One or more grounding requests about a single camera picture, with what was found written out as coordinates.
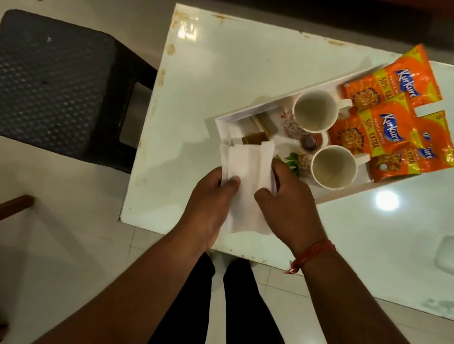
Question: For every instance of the light brown round coaster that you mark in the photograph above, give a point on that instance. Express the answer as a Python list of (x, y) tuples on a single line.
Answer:
[(255, 138)]

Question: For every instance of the white printed tray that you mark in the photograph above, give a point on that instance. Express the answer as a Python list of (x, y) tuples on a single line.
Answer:
[(234, 124)]

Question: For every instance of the white paper napkins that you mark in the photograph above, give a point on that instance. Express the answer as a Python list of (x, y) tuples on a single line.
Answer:
[(250, 169)]

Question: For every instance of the person's right forearm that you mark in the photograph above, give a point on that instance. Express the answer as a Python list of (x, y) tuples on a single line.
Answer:
[(376, 341)]

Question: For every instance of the person's left forearm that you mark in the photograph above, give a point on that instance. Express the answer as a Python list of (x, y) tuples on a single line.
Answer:
[(126, 303)]

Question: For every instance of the person's right hand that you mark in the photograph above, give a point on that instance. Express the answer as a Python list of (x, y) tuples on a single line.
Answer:
[(292, 215)]

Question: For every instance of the person's left hand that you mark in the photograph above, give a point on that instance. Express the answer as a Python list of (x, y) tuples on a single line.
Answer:
[(206, 213)]

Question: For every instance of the orange snack packet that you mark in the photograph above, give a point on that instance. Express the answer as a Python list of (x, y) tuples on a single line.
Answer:
[(407, 77), (382, 129), (434, 154)]

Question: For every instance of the floral white mug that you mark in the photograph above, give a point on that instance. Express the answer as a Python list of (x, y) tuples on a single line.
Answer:
[(334, 168), (315, 110)]

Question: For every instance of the black trousers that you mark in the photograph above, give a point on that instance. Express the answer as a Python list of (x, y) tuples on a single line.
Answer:
[(187, 321)]

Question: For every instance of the black plastic stool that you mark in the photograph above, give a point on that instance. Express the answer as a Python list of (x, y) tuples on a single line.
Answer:
[(45, 79)]

